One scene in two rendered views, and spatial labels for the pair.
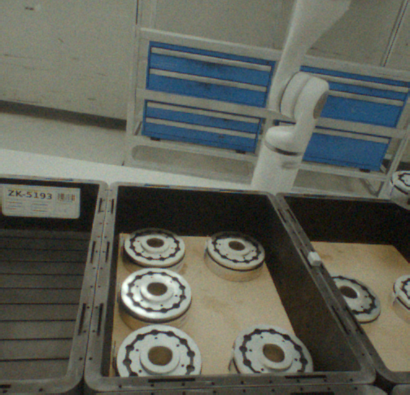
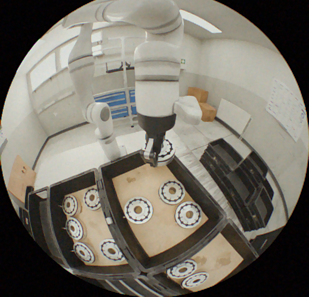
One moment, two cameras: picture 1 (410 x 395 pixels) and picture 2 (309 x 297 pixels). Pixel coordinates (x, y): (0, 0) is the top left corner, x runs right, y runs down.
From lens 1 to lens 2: 0.56 m
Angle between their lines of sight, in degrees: 21
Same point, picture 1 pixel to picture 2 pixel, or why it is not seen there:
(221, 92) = (113, 103)
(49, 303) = not seen: hidden behind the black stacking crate
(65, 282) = not seen: hidden behind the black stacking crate
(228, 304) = (97, 224)
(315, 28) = (80, 84)
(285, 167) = (107, 143)
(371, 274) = (151, 182)
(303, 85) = (91, 109)
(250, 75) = (119, 96)
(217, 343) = (97, 241)
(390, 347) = (159, 222)
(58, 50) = (77, 109)
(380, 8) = not seen: hidden behind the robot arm
